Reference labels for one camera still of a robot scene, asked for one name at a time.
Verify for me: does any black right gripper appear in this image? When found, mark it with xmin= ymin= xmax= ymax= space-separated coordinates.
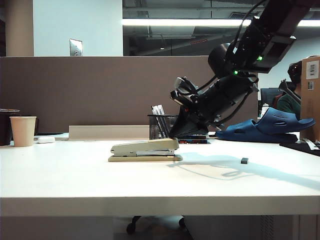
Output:
xmin=169 ymin=74 xmax=259 ymax=139

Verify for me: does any beige desktop stapler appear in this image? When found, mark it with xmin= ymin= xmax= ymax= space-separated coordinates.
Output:
xmin=107 ymin=137 xmax=184 ymax=163

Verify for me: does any stack of colourful boxes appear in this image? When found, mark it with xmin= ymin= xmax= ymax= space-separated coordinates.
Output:
xmin=177 ymin=134 xmax=211 ymax=145

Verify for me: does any black mesh pen holder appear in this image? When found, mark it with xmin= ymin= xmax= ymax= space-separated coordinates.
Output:
xmin=146 ymin=114 xmax=179 ymax=140

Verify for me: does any blue flat-lying slipper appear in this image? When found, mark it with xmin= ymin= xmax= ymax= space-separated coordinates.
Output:
xmin=214 ymin=119 xmax=297 ymax=144

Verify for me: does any white bottle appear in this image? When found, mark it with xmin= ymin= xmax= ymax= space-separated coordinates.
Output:
xmin=260 ymin=103 xmax=271 ymax=118

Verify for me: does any blue tilted slipper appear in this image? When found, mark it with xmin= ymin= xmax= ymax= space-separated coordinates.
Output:
xmin=254 ymin=107 xmax=316 ymax=136

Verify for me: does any black computer monitor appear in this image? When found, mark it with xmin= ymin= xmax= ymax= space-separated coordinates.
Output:
xmin=259 ymin=87 xmax=285 ymax=106

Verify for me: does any brown desk divider panel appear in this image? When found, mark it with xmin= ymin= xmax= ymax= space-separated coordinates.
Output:
xmin=0 ymin=55 xmax=259 ymax=135

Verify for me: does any seated person in green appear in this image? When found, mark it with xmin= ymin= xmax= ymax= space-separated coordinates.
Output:
xmin=277 ymin=61 xmax=302 ymax=115

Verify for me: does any black office chair headrest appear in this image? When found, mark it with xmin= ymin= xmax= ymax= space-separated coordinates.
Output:
xmin=278 ymin=78 xmax=302 ymax=103

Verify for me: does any long ceiling light strip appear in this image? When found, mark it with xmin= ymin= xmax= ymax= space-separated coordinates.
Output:
xmin=121 ymin=18 xmax=320 ymax=28

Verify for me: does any black desk mat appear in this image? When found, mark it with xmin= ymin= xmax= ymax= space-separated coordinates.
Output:
xmin=278 ymin=139 xmax=320 ymax=158

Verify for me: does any brown cardboard box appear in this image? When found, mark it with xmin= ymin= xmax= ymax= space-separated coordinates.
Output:
xmin=299 ymin=55 xmax=320 ymax=141

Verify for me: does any beige paper cup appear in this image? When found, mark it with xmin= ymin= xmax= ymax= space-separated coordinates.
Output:
xmin=9 ymin=116 xmax=37 ymax=148

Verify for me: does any black lidded container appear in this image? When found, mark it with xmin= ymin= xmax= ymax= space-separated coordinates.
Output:
xmin=0 ymin=108 xmax=21 ymax=147

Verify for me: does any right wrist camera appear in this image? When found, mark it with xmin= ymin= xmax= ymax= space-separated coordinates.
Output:
xmin=170 ymin=76 xmax=200 ymax=107

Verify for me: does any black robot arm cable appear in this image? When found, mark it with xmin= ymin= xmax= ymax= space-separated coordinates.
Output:
xmin=214 ymin=0 xmax=270 ymax=127

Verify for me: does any metal wall switch plate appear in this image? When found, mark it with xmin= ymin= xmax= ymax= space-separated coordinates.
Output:
xmin=69 ymin=38 xmax=84 ymax=58

